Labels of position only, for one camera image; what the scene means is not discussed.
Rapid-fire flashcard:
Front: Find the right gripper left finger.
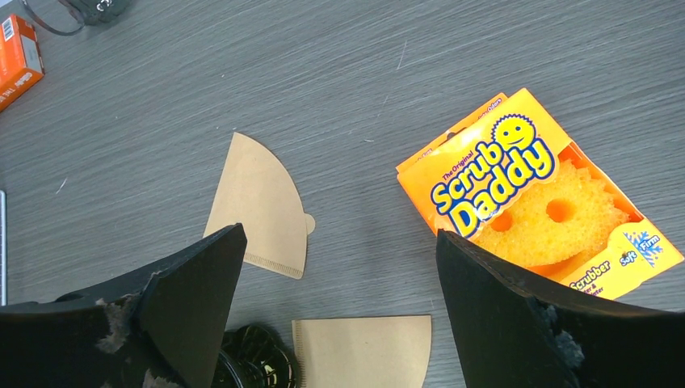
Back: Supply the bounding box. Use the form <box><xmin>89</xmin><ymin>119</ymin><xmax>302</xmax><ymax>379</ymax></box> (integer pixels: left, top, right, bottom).
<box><xmin>1</xmin><ymin>224</ymin><xmax>247</xmax><ymax>387</ymax></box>

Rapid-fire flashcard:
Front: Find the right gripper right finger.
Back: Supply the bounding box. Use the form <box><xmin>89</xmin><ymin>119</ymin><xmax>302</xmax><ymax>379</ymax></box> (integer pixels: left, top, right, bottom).
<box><xmin>436</xmin><ymin>230</ymin><xmax>684</xmax><ymax>387</ymax></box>

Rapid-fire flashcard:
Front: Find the brown paper coffee filter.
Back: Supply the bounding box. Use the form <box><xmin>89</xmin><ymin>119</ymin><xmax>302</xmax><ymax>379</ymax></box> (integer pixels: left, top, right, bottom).
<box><xmin>204</xmin><ymin>132</ymin><xmax>316</xmax><ymax>280</ymax></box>
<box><xmin>292</xmin><ymin>315</ymin><xmax>432</xmax><ymax>388</ymax></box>

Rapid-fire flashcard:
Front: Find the dark green coffee dripper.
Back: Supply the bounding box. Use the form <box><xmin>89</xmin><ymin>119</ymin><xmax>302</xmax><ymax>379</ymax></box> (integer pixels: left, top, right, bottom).
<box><xmin>211</xmin><ymin>324</ymin><xmax>301</xmax><ymax>388</ymax></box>

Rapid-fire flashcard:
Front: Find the orange Scrub Daddy sponge package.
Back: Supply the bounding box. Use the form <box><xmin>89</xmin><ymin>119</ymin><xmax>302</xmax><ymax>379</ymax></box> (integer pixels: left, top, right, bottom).
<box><xmin>396</xmin><ymin>88</ymin><xmax>684</xmax><ymax>300</ymax></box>

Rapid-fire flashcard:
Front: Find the small orange box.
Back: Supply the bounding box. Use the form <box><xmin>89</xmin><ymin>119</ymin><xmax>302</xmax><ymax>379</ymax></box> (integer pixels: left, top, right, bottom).
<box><xmin>1</xmin><ymin>14</ymin><xmax>45</xmax><ymax>112</ymax></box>

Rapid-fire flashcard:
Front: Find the white wire shelf rack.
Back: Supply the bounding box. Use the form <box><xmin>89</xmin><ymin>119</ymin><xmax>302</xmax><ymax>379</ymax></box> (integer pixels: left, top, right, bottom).
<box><xmin>0</xmin><ymin>190</ymin><xmax>8</xmax><ymax>306</ymax></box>

